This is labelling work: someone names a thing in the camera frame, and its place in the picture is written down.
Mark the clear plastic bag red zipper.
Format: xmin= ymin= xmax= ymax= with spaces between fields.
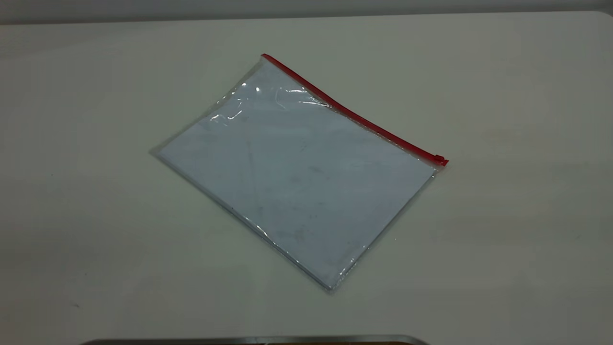
xmin=149 ymin=53 xmax=450 ymax=293

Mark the grey metal bar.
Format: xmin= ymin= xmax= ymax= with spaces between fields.
xmin=79 ymin=334 xmax=430 ymax=345

